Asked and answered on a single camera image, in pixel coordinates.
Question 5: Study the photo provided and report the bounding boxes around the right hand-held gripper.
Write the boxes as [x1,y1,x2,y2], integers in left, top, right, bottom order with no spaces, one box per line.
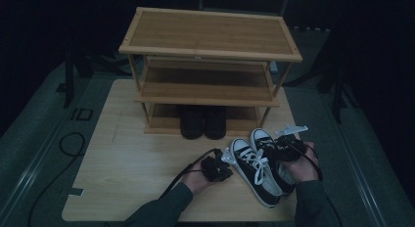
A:
[275,123,309,162]

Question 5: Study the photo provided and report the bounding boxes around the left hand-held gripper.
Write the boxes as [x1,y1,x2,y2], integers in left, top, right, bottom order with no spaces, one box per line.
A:
[200,148,235,183]

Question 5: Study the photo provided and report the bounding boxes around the black and white sneaker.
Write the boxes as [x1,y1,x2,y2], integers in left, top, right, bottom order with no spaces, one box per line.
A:
[229,137,284,208]
[250,127,297,196]

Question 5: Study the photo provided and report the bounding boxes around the black shoe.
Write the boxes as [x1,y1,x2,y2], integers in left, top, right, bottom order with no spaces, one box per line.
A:
[180,105,206,140]
[204,105,227,140]

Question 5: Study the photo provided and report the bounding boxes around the wooden three-tier shoe rack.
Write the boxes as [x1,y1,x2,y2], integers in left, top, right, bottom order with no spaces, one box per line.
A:
[117,6,303,138]

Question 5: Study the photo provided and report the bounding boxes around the black metal stand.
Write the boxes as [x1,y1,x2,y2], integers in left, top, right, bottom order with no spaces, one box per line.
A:
[315,62,360,124]
[55,47,97,109]

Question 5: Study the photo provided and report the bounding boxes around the right hand-held gripper cable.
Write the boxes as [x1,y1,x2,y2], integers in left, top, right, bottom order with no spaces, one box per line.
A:
[287,140,345,227]

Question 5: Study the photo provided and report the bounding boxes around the hand-held gripper cable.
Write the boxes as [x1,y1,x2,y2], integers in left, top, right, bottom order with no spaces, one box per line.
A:
[27,132,223,227]
[287,140,345,227]

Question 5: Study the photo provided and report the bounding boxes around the left hand-held gripper cable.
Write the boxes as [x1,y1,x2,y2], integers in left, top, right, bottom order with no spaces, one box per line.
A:
[27,132,223,227]

